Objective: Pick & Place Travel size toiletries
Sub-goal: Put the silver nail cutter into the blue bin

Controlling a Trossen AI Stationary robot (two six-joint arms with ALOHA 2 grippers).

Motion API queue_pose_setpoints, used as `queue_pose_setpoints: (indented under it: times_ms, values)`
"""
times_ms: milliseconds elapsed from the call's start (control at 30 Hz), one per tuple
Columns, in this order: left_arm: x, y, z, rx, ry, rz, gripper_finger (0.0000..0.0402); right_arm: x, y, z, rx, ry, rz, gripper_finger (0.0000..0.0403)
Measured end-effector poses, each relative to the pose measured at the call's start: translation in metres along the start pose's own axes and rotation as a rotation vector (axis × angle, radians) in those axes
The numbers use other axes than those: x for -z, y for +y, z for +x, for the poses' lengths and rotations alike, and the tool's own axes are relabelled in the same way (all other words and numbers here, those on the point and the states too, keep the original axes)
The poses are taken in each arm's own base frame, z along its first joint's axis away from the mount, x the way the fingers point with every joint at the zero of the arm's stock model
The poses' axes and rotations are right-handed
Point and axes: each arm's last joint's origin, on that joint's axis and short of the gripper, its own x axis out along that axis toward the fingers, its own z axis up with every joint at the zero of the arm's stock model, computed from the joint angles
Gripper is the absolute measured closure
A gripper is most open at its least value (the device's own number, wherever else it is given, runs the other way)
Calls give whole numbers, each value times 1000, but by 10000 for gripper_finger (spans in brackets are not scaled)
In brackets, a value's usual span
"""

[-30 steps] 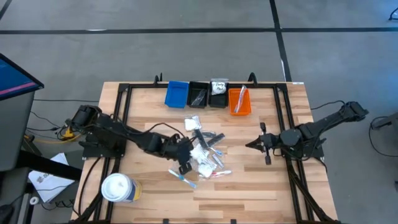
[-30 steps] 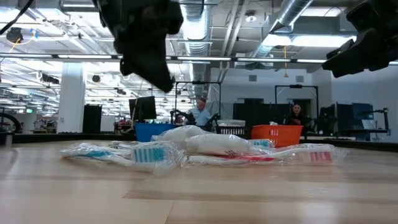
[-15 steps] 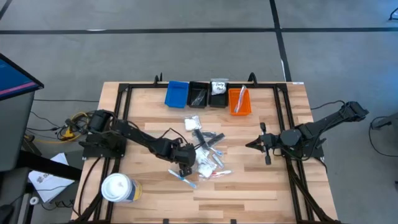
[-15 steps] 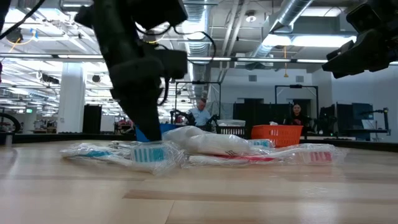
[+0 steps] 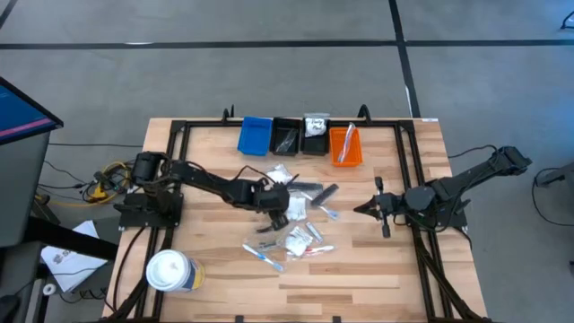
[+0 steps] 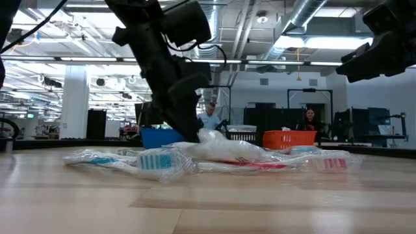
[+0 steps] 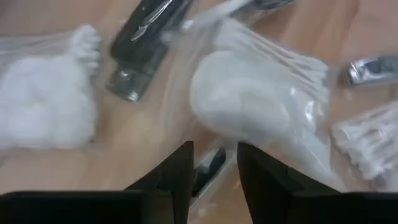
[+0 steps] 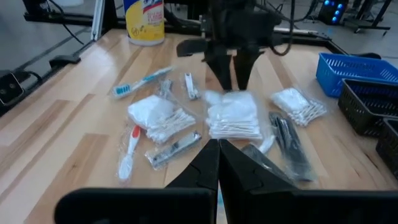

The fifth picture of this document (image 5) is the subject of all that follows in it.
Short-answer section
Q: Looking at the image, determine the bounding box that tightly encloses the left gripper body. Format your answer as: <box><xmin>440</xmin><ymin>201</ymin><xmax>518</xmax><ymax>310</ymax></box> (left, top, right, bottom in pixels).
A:
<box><xmin>253</xmin><ymin>183</ymin><xmax>291</xmax><ymax>216</ymax></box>

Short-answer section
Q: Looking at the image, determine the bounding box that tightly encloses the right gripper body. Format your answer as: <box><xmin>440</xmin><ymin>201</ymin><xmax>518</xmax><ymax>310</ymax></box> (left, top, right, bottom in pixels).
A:
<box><xmin>375</xmin><ymin>176</ymin><xmax>407</xmax><ymax>239</ymax></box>

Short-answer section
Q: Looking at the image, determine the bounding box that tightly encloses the bagged black comb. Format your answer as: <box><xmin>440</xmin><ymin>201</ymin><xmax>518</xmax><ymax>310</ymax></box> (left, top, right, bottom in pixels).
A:
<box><xmin>286</xmin><ymin>180</ymin><xmax>325</xmax><ymax>192</ymax></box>
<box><xmin>310</xmin><ymin>182</ymin><xmax>341</xmax><ymax>208</ymax></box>
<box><xmin>275</xmin><ymin>128</ymin><xmax>298</xmax><ymax>153</ymax></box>

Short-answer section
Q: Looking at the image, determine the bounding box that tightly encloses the bagged blue toothbrush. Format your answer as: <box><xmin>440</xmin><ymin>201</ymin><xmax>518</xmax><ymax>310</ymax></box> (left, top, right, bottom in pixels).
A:
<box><xmin>308</xmin><ymin>192</ymin><xmax>341</xmax><ymax>221</ymax></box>
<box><xmin>336</xmin><ymin>121</ymin><xmax>358</xmax><ymax>163</ymax></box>
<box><xmin>241</xmin><ymin>243</ymin><xmax>286</xmax><ymax>274</ymax></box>

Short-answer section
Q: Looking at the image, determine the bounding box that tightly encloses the bagged red toothbrush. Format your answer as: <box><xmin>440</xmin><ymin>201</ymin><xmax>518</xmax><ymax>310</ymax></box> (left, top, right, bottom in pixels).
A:
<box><xmin>289</xmin><ymin>244</ymin><xmax>336</xmax><ymax>260</ymax></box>

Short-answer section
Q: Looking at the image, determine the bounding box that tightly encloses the printed vanity pack bag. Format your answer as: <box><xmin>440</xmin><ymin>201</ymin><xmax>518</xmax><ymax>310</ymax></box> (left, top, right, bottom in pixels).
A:
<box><xmin>303</xmin><ymin>113</ymin><xmax>328</xmax><ymax>138</ymax></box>

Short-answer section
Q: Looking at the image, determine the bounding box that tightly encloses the orange plastic bin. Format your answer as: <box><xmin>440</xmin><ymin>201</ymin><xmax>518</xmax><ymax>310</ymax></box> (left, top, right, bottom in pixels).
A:
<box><xmin>327</xmin><ymin>125</ymin><xmax>363</xmax><ymax>168</ymax></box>

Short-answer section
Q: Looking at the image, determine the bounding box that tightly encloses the blue plastic bin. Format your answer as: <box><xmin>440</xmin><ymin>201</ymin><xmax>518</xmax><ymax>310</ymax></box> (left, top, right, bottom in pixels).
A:
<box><xmin>236</xmin><ymin>116</ymin><xmax>274</xmax><ymax>157</ymax></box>

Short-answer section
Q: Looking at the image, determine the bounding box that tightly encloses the black plastic bin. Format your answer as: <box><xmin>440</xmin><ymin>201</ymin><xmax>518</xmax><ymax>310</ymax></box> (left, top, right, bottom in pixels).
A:
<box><xmin>268</xmin><ymin>117</ymin><xmax>300</xmax><ymax>157</ymax></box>
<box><xmin>298</xmin><ymin>118</ymin><xmax>328</xmax><ymax>158</ymax></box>

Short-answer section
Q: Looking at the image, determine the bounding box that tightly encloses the grey floor stand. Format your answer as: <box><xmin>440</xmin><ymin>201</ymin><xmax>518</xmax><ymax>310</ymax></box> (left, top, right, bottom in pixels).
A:
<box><xmin>535</xmin><ymin>161</ymin><xmax>574</xmax><ymax>188</ymax></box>

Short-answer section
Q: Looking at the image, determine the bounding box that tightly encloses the black cart leg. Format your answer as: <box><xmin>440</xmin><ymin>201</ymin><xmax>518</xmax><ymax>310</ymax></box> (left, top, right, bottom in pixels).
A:
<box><xmin>24</xmin><ymin>216</ymin><xmax>120</xmax><ymax>262</ymax></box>

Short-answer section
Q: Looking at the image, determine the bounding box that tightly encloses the white paper sheet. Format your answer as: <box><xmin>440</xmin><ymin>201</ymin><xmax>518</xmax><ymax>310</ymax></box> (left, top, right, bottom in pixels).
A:
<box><xmin>39</xmin><ymin>219</ymin><xmax>109</xmax><ymax>293</ymax></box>

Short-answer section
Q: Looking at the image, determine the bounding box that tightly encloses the grey computer cart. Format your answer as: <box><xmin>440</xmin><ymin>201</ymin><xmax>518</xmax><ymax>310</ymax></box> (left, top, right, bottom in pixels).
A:
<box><xmin>0</xmin><ymin>130</ymin><xmax>51</xmax><ymax>249</ymax></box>

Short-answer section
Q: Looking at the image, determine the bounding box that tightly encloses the blue screen monitor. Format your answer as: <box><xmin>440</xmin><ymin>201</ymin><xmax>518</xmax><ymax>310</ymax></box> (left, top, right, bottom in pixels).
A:
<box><xmin>0</xmin><ymin>75</ymin><xmax>65</xmax><ymax>147</ymax></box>

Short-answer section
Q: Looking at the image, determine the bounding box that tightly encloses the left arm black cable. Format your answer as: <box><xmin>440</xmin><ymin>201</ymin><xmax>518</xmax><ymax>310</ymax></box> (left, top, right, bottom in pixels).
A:
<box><xmin>240</xmin><ymin>163</ymin><xmax>275</xmax><ymax>186</ymax></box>

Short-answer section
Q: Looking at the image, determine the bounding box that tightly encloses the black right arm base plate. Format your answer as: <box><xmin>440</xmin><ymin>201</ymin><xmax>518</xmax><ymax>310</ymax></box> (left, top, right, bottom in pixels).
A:
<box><xmin>402</xmin><ymin>191</ymin><xmax>470</xmax><ymax>229</ymax></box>

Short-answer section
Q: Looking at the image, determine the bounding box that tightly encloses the black aluminium table frame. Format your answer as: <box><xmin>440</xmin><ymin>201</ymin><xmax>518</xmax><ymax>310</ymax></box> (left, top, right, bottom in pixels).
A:
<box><xmin>100</xmin><ymin>105</ymin><xmax>492</xmax><ymax>323</ymax></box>

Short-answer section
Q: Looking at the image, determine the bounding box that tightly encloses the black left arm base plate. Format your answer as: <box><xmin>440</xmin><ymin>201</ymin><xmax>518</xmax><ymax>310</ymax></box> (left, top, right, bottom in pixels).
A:
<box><xmin>117</xmin><ymin>202</ymin><xmax>184</xmax><ymax>229</ymax></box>

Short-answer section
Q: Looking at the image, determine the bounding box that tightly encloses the black looped floor cable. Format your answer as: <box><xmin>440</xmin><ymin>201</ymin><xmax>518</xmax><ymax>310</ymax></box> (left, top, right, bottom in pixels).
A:
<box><xmin>531</xmin><ymin>166</ymin><xmax>574</xmax><ymax>228</ymax></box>

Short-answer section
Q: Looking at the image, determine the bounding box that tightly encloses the yellow cable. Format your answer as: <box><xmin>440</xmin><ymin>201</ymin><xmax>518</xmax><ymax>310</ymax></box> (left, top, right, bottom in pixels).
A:
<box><xmin>44</xmin><ymin>160</ymin><xmax>132</xmax><ymax>208</ymax></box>

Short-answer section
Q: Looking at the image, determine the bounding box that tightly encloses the thin black floor cable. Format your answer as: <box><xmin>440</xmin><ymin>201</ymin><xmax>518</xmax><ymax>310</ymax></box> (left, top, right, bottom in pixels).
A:
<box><xmin>48</xmin><ymin>142</ymin><xmax>144</xmax><ymax>149</ymax></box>

